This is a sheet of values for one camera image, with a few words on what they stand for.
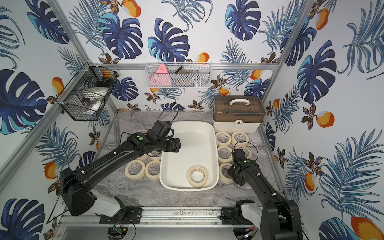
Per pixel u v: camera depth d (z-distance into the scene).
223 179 0.83
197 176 0.88
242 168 0.59
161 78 0.89
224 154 0.97
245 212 0.63
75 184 0.42
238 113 0.91
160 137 0.59
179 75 0.92
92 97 0.81
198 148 1.06
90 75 0.91
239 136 1.05
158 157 0.93
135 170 0.90
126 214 0.69
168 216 0.75
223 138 1.04
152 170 0.90
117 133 1.07
